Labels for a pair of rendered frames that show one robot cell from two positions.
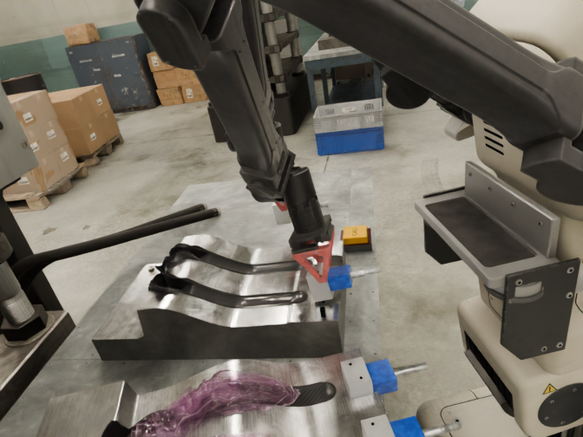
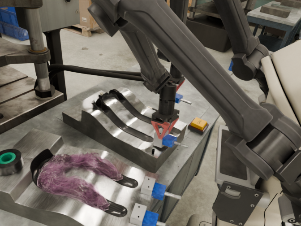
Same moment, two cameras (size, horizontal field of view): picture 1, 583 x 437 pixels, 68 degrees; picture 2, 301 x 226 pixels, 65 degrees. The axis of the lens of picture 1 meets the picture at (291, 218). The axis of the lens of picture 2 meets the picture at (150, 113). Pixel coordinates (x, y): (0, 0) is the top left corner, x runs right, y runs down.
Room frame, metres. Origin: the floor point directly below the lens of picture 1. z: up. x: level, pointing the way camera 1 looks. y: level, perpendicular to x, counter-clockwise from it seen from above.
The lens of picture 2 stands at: (-0.02, -0.16, 1.52)
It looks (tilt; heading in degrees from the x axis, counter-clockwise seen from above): 35 degrees down; 15
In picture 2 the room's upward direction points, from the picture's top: 8 degrees clockwise
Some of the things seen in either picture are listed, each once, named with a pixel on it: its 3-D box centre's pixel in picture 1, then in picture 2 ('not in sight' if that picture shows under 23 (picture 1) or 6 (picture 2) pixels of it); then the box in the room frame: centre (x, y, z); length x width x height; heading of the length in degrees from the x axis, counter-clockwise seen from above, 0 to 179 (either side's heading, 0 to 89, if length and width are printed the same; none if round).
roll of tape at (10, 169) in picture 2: not in sight; (8, 162); (0.33, 0.36, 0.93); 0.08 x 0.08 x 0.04
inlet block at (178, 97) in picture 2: (301, 207); (178, 98); (0.95, -0.03, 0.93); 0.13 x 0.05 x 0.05; 76
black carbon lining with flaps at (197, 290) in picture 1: (225, 274); (125, 112); (0.75, 0.16, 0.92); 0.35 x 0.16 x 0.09; 77
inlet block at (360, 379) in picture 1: (386, 375); (161, 192); (0.47, -0.10, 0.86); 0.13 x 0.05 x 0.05; 94
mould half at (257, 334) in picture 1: (225, 290); (123, 119); (0.76, 0.17, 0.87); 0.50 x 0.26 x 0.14; 77
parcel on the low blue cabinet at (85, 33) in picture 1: (81, 34); not in sight; (7.70, 2.71, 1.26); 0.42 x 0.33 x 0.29; 74
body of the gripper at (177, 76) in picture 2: not in sight; (175, 71); (0.96, 0.01, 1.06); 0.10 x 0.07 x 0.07; 166
